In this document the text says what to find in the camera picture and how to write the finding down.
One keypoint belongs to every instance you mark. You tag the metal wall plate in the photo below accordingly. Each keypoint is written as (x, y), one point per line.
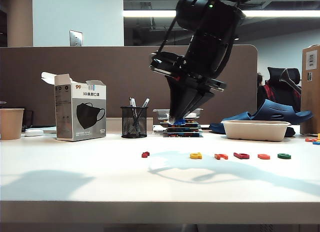
(76, 38)

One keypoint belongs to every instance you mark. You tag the brown paper cup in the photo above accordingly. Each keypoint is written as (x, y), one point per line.
(11, 124)

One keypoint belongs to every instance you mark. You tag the green letter e magnet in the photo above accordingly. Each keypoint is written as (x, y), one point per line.
(284, 156)

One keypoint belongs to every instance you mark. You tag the black silver pen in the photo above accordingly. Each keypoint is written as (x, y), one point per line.
(132, 102)
(146, 102)

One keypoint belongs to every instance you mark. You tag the brown desk partition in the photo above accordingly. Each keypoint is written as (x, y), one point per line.
(75, 79)

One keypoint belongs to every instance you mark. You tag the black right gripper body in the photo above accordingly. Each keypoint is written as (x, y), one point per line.
(207, 57)

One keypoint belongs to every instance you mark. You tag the ceiling light strip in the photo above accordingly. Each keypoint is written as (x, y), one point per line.
(150, 13)

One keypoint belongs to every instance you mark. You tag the orange letter s magnet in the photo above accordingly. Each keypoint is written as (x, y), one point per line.
(264, 156)

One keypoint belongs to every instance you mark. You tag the black mesh pen holder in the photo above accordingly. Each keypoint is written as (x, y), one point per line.
(134, 122)

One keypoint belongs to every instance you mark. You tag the orange letter n magnet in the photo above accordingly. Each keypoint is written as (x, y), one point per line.
(221, 156)

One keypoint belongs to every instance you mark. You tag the white marker pen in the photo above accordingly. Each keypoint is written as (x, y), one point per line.
(192, 115)

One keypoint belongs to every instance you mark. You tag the red plaid jacket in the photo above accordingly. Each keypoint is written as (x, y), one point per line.
(270, 92)

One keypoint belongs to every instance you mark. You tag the black office chair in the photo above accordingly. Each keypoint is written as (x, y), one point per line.
(275, 75)

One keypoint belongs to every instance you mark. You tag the yellow letter a magnet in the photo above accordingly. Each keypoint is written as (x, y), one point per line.
(195, 156)

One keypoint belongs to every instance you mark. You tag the red letter b magnet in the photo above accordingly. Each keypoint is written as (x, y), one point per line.
(241, 155)

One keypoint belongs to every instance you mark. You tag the white earbuds case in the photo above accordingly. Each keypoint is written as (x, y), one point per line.
(34, 132)

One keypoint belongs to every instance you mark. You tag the grey face mask box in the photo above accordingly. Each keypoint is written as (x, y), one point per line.
(80, 112)

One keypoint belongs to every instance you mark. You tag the beige pulp bowl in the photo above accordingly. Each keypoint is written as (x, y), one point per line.
(255, 132)

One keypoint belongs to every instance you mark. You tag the blue letter y magnet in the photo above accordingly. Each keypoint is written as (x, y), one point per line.
(180, 121)

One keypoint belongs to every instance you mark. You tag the white flat device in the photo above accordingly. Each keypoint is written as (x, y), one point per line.
(50, 130)

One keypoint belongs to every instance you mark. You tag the blue rubber slipper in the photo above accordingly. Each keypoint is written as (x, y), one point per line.
(275, 109)
(237, 117)

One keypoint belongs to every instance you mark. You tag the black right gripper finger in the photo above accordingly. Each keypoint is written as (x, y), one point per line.
(178, 97)
(197, 99)

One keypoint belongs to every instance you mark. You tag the tall cardboard box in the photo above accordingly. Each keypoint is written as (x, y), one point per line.
(311, 104)

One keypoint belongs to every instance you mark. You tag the red letter t magnet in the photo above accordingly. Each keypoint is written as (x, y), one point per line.
(145, 154)

